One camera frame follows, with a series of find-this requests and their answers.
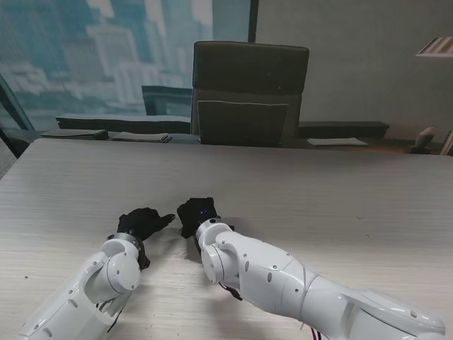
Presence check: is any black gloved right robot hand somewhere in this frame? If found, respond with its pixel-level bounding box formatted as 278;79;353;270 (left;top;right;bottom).
176;197;221;239

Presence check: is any grey folder stack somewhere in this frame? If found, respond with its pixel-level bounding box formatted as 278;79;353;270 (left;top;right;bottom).
109;131;174;144

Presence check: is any small desk ornament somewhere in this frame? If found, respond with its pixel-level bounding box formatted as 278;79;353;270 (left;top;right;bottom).
406;126;438;155

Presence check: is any long dark bench cushion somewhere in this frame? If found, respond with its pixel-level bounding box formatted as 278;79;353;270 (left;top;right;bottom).
55;113;193;135

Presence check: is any red black left arm cable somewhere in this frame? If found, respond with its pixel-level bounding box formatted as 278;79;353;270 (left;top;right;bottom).
95;300;125;334

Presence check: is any dark grey folder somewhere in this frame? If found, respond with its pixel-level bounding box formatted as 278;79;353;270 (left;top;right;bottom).
40;129;109;140

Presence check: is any short dark bench cushion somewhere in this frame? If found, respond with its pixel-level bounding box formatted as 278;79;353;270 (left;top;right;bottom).
299;120;390;138

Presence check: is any dark grey office chair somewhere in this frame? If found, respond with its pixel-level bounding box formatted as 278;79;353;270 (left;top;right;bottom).
190;40;310;149

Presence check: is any white paper sheet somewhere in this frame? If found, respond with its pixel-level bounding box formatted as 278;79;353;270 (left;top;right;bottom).
306;137;369;147

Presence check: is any red black arm cable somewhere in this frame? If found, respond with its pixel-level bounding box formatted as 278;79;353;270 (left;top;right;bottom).
95;300;125;334
218;281;323;340

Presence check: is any grey slanted metal bar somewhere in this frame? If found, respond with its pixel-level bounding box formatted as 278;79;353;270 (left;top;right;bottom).
0;73;36;159

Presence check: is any dark window pillar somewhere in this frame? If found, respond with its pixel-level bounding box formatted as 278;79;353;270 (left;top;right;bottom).
247;0;260;44

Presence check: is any light wooden board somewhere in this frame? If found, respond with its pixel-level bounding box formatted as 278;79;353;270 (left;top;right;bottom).
440;130;453;157

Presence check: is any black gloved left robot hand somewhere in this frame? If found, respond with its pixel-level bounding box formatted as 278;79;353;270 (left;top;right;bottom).
118;208;177;244

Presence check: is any red black right arm cable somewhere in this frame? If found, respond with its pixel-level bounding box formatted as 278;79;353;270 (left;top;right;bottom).
218;281;323;340

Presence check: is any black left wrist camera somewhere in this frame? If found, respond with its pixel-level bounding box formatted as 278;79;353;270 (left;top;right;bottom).
139;242;152;272

